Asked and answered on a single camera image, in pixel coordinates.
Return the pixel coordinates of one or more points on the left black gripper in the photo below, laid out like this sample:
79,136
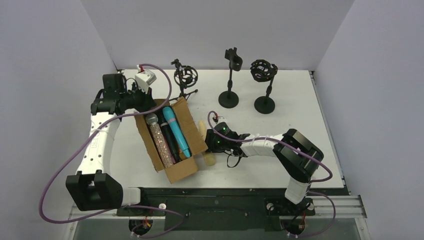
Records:
145,101

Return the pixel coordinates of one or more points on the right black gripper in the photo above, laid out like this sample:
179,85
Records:
209,138

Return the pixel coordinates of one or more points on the cream microphone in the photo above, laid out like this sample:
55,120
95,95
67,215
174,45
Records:
208,157

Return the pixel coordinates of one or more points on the silver glitter microphone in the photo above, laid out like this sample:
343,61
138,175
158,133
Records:
165,155

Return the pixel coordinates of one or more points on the brown cardboard box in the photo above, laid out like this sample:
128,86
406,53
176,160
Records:
187,166

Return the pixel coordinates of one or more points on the blue microphone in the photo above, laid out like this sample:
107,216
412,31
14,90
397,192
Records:
171,119

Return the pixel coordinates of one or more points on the black microphone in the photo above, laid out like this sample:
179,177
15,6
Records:
169,137

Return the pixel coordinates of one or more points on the black clip microphone stand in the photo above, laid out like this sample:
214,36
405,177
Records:
229,99

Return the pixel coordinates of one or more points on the black tripod shock-mount stand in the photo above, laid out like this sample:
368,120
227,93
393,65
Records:
185,76

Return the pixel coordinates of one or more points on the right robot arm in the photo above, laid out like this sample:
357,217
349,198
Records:
298,155

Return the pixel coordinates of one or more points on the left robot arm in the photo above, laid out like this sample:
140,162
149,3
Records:
92,187

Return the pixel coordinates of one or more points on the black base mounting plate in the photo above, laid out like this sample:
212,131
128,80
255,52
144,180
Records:
219,197

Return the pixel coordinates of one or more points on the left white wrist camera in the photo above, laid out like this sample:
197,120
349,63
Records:
144,80

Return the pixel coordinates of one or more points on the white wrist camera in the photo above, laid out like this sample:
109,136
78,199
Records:
219,118
144,80

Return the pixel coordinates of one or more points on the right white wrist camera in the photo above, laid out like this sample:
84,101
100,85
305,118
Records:
219,118

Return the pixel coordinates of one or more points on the aluminium frame rail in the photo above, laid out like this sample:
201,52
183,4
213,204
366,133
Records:
344,207

